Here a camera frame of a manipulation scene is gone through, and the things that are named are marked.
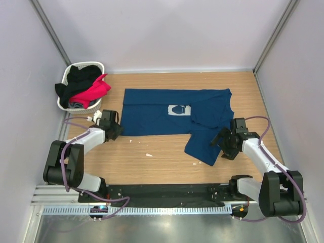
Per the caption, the blue t shirt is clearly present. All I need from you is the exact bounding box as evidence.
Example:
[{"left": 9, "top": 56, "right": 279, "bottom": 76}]
[{"left": 120, "top": 89, "right": 234, "bottom": 166}]

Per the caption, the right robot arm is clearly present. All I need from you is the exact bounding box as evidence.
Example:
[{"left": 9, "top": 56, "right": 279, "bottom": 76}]
[{"left": 210, "top": 118, "right": 307, "bottom": 223}]

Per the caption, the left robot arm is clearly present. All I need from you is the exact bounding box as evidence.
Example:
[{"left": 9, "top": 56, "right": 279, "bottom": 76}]
[{"left": 43, "top": 109, "right": 123, "bottom": 201}]

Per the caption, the pink t shirt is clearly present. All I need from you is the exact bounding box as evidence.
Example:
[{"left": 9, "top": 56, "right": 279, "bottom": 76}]
[{"left": 69, "top": 73, "right": 111, "bottom": 103}]

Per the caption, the grey t shirt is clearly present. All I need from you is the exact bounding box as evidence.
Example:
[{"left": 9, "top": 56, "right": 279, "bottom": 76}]
[{"left": 68, "top": 100, "right": 97, "bottom": 109}]

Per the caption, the white laundry basket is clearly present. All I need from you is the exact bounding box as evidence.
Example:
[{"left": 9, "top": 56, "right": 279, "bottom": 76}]
[{"left": 55, "top": 61, "right": 105, "bottom": 115}]

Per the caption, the black t shirt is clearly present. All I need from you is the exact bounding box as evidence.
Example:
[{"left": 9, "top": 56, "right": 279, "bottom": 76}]
[{"left": 55, "top": 65, "right": 102, "bottom": 108}]

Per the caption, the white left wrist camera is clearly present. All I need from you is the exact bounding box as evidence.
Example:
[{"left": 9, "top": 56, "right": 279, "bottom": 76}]
[{"left": 86, "top": 110, "right": 102, "bottom": 126}]

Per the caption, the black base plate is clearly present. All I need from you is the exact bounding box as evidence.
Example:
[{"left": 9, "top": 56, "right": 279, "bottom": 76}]
[{"left": 77, "top": 184, "right": 259, "bottom": 208}]

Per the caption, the aluminium frame rail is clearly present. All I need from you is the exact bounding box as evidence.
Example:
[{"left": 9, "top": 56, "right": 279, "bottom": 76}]
[{"left": 32, "top": 185, "right": 246, "bottom": 205}]

